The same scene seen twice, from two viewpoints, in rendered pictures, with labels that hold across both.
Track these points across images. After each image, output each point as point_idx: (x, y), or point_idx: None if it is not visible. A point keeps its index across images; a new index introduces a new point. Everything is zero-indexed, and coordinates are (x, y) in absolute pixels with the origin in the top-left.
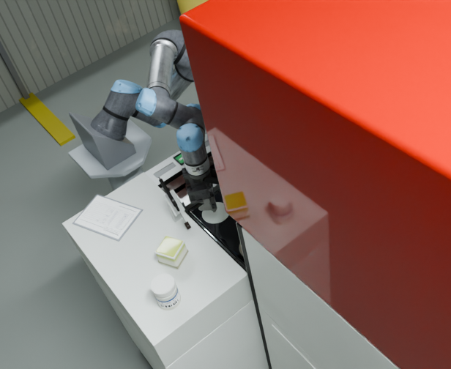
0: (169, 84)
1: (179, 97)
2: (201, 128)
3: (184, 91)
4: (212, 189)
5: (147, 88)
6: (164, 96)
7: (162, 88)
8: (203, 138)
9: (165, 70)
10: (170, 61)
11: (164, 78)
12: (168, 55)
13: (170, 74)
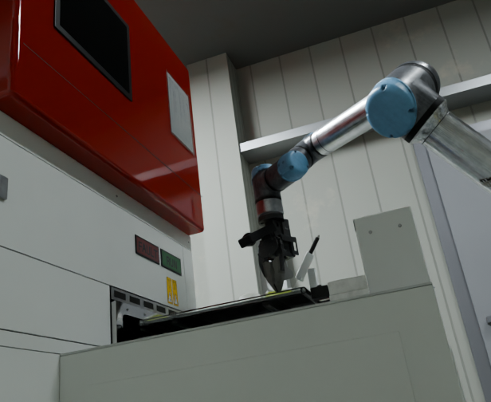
0: (320, 131)
1: (479, 182)
2: (265, 171)
3: (459, 167)
4: (259, 246)
5: (312, 132)
6: (302, 139)
7: (312, 132)
8: (257, 179)
9: (336, 116)
10: (355, 106)
11: (324, 124)
12: (363, 99)
13: (336, 120)
